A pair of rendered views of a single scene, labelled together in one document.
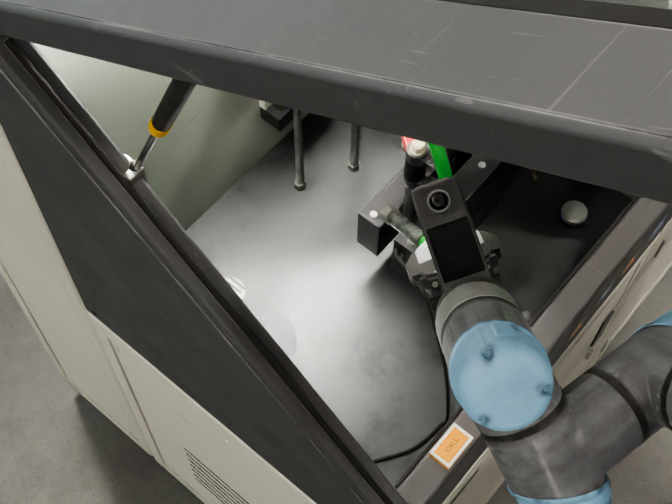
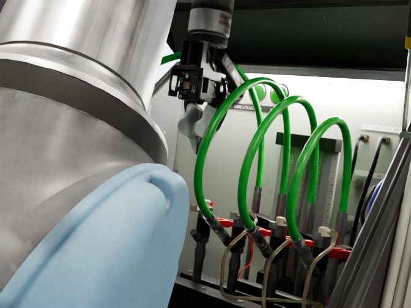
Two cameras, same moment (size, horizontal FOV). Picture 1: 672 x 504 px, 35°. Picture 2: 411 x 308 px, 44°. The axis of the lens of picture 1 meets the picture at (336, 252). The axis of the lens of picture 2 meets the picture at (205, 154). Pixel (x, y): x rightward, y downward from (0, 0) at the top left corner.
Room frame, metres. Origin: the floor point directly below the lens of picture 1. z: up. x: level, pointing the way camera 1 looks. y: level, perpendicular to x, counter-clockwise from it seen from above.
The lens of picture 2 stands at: (0.64, -1.07, 1.28)
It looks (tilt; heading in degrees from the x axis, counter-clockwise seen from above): 3 degrees down; 85
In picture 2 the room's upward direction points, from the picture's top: 8 degrees clockwise
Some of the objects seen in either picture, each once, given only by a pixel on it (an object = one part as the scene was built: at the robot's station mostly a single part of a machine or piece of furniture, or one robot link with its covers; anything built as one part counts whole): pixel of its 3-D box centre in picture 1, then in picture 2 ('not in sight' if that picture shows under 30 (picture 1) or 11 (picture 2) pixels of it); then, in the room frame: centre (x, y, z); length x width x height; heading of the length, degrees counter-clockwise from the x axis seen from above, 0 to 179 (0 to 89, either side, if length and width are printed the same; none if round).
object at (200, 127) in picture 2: not in sight; (202, 129); (0.71, -0.16, 1.27); 0.06 x 0.03 x 0.09; 51
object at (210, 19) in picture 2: not in sight; (211, 26); (0.70, -0.15, 1.46); 0.08 x 0.08 x 0.05
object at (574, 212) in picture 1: (573, 213); not in sight; (0.82, -0.36, 0.84); 0.04 x 0.04 x 0.01
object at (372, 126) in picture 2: not in sight; (376, 184); (1.09, -0.05, 1.20); 0.13 x 0.03 x 0.31; 141
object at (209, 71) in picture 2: not in sight; (201, 70); (0.69, -0.16, 1.38); 0.09 x 0.08 x 0.12; 51
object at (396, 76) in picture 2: not in sight; (287, 72); (0.91, 0.11, 1.43); 0.54 x 0.03 x 0.02; 141
